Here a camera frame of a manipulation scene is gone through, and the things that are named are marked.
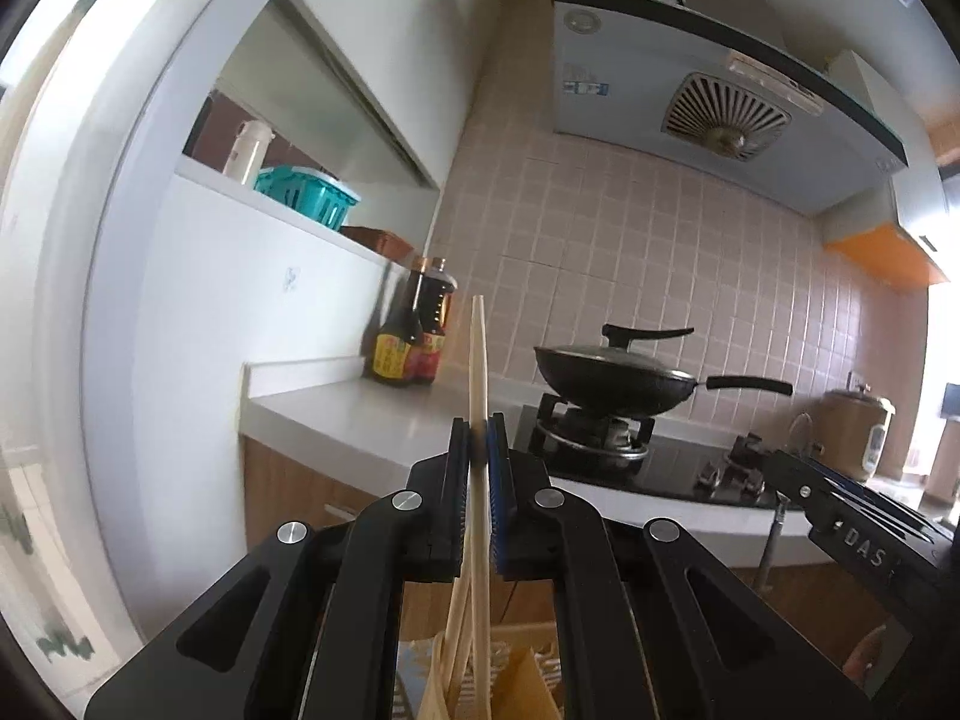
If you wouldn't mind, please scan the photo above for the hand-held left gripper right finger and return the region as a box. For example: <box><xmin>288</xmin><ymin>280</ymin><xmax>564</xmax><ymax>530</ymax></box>
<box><xmin>486</xmin><ymin>412</ymin><xmax>878</xmax><ymax>720</ymax></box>

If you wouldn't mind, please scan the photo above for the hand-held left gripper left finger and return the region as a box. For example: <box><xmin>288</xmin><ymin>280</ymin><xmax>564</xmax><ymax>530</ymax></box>
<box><xmin>84</xmin><ymin>416</ymin><xmax>473</xmax><ymax>720</ymax></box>

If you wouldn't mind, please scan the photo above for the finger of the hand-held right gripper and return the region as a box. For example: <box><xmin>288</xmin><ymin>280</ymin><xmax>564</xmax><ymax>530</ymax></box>
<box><xmin>825</xmin><ymin>463</ymin><xmax>955</xmax><ymax>542</ymax></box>
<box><xmin>765</xmin><ymin>448</ymin><xmax>852</xmax><ymax>517</ymax></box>

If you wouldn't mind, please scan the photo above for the light wooden chopstick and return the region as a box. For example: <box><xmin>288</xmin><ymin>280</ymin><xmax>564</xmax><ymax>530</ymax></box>
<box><xmin>417</xmin><ymin>577</ymin><xmax>472</xmax><ymax>720</ymax></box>
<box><xmin>466</xmin><ymin>296</ymin><xmax>494</xmax><ymax>720</ymax></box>
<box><xmin>447</xmin><ymin>296</ymin><xmax>482</xmax><ymax>720</ymax></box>

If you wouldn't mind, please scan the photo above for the person's right hand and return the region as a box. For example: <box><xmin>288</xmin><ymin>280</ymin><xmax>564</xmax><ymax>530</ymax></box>
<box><xmin>841</xmin><ymin>619</ymin><xmax>905</xmax><ymax>697</ymax></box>

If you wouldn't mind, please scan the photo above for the chrome faucet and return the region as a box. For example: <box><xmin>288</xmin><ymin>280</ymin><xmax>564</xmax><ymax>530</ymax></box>
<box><xmin>787</xmin><ymin>411</ymin><xmax>826</xmax><ymax>460</ymax></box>

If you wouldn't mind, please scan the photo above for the beige rice cooker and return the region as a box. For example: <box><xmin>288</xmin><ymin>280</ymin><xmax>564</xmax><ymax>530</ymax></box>
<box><xmin>823</xmin><ymin>386</ymin><xmax>896</xmax><ymax>482</ymax></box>

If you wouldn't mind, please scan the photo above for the metal pole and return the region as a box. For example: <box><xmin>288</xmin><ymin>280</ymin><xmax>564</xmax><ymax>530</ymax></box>
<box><xmin>756</xmin><ymin>491</ymin><xmax>790</xmax><ymax>595</ymax></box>

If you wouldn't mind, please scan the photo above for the black glass gas stove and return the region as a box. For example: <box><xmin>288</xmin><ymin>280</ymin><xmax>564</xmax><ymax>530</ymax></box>
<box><xmin>510</xmin><ymin>394</ymin><xmax>785</xmax><ymax>509</ymax></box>

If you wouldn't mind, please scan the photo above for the wooden base cabinet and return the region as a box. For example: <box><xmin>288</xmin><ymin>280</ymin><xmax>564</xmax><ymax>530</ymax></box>
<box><xmin>240</xmin><ymin>435</ymin><xmax>893</xmax><ymax>642</ymax></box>

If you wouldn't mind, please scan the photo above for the black wok with lid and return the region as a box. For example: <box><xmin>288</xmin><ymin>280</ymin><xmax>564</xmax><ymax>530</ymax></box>
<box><xmin>532</xmin><ymin>322</ymin><xmax>794</xmax><ymax>417</ymax></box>

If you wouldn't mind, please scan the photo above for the dark soy sauce bottle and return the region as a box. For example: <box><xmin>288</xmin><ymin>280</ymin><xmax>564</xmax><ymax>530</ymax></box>
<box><xmin>411</xmin><ymin>256</ymin><xmax>458</xmax><ymax>385</ymax></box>
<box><xmin>372</xmin><ymin>270</ymin><xmax>422</xmax><ymax>387</ymax></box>

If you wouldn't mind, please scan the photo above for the yellow utensil holder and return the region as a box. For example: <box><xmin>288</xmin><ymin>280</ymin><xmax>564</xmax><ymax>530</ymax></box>
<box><xmin>487</xmin><ymin>619</ymin><xmax>565</xmax><ymax>720</ymax></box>

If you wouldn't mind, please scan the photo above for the blue patterned cloth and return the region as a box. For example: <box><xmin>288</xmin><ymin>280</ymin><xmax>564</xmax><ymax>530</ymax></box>
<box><xmin>396</xmin><ymin>639</ymin><xmax>455</xmax><ymax>720</ymax></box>

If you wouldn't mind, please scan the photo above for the brown wooden box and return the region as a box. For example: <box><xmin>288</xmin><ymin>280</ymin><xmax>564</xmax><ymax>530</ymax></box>
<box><xmin>339</xmin><ymin>226</ymin><xmax>415</xmax><ymax>262</ymax></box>

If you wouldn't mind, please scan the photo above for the teal plastic basket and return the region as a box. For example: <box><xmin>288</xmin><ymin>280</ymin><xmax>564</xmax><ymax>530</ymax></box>
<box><xmin>255</xmin><ymin>165</ymin><xmax>362</xmax><ymax>233</ymax></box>

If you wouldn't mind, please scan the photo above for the grey range hood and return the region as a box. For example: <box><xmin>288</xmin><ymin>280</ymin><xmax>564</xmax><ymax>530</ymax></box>
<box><xmin>553</xmin><ymin>0</ymin><xmax>912</xmax><ymax>217</ymax></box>

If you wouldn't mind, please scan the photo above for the white thermos jug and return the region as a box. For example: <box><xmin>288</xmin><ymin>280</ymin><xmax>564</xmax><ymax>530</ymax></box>
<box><xmin>223</xmin><ymin>118</ymin><xmax>277</xmax><ymax>187</ymax></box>

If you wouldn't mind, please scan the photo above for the orange wall cabinet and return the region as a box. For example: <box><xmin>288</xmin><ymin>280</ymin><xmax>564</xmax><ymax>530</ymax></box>
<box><xmin>823</xmin><ymin>223</ymin><xmax>950</xmax><ymax>295</ymax></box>

